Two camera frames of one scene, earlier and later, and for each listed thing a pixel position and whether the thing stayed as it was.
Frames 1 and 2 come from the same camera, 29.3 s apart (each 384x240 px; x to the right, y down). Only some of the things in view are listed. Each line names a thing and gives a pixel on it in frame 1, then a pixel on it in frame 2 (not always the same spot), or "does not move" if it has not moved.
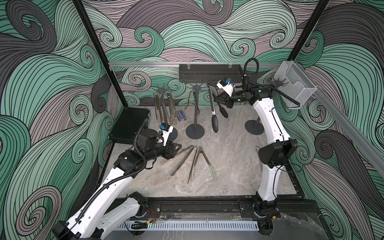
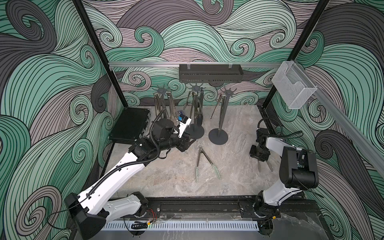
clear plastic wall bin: [294, 85] does not move
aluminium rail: [125, 64] does not move
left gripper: [168, 152] → [182, 142]
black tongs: [214, 119] → [199, 118]
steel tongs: [177, 154] → [195, 104]
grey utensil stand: [195, 131] does not move
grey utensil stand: [254, 127] → [219, 136]
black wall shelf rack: [210, 73] does not move
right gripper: [226, 99] → [263, 157]
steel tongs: [182, 161] → [220, 102]
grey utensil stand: [173, 133] does not move
